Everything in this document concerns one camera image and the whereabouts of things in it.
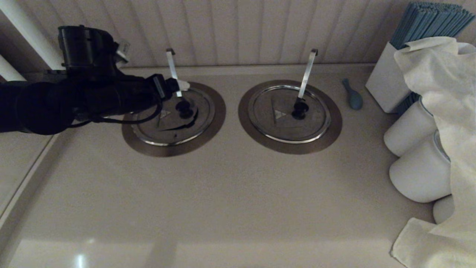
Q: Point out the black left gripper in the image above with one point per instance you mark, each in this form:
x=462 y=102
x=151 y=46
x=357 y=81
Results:
x=134 y=93

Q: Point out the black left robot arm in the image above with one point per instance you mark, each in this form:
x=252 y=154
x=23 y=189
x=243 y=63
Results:
x=44 y=108

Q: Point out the small blue plastic spoon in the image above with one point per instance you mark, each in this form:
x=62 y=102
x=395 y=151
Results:
x=355 y=99

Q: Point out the white pole with base flange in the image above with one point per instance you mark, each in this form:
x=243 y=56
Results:
x=29 y=33

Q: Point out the white square holder box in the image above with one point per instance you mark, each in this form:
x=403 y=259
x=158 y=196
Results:
x=385 y=85

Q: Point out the cream cloth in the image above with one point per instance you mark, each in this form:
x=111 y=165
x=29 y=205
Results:
x=446 y=93

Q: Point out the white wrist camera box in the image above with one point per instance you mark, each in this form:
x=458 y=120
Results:
x=122 y=50

